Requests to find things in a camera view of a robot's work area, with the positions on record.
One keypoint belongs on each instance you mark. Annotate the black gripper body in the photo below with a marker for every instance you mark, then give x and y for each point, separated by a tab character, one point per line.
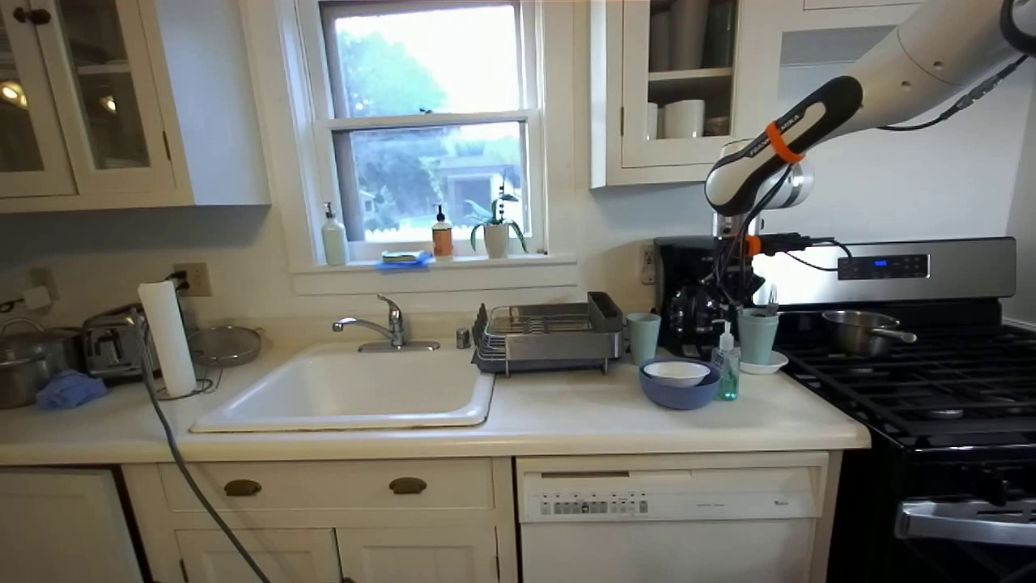
738	250

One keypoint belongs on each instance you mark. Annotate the teal soap bottle white nozzle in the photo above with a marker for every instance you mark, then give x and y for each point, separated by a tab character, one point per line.
728	373

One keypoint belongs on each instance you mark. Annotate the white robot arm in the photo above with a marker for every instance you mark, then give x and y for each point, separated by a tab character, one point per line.
907	65

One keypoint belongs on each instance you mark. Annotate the black coffee maker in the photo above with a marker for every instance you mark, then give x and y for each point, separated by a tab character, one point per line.
683	294

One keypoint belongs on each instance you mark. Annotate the teal cup on saucer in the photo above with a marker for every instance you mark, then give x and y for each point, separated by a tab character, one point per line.
759	335

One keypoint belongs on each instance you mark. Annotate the white bowl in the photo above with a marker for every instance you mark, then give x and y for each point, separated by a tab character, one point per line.
775	368
678	373

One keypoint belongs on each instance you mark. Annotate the blue bowl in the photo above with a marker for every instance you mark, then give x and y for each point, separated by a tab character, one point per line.
678	396

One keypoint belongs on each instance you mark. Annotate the steel saucepan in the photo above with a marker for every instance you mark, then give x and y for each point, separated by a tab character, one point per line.
862	331

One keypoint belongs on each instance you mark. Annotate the white mug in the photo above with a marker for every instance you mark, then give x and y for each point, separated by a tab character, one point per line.
682	117

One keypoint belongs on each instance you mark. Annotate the metal dish rack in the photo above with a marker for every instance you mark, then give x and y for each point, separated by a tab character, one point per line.
547	336

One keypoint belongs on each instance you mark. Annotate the white open shelf cabinet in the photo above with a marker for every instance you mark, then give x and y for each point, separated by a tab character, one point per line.
757	44

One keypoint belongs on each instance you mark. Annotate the white dishwasher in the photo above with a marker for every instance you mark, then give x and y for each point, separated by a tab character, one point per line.
675	518

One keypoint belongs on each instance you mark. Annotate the black gas stove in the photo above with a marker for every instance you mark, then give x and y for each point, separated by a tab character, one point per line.
950	398

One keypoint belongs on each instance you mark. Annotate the white plant pot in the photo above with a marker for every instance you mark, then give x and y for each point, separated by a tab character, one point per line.
495	237

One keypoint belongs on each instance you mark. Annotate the amber pump bottle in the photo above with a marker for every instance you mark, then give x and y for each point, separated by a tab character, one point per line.
440	237

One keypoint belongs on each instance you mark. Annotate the blue sponge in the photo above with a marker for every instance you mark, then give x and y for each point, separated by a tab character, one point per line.
404	261

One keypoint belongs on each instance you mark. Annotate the window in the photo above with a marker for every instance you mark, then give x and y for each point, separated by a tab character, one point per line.
432	117

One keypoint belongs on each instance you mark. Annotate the chrome faucet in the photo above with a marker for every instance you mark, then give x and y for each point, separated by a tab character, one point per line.
391	320

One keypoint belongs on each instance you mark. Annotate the white sink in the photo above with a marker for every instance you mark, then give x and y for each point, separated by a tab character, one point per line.
351	390

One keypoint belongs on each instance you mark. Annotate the white pump bottle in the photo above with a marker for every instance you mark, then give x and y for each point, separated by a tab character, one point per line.
333	242

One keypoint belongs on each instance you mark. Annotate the white base cabinet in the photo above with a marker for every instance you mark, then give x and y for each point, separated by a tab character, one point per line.
325	522

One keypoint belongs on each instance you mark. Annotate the glass lid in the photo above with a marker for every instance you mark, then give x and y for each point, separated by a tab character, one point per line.
228	344

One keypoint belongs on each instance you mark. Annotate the white paper towel roll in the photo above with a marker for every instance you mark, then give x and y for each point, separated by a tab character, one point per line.
166	336

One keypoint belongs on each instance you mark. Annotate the silver toaster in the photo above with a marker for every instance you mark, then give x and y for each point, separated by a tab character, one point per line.
115	344

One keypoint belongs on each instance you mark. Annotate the blue cloth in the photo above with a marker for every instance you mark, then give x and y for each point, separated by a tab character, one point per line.
70	390

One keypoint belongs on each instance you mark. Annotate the white glass door cabinet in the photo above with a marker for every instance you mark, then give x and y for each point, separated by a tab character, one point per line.
85	99

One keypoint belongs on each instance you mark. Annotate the metal pot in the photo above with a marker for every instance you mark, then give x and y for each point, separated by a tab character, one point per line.
24	368

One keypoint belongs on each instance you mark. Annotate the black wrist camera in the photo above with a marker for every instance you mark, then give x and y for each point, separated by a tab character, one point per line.
781	242

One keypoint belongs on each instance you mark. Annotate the wall outlet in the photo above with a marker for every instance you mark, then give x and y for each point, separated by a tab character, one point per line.
194	279

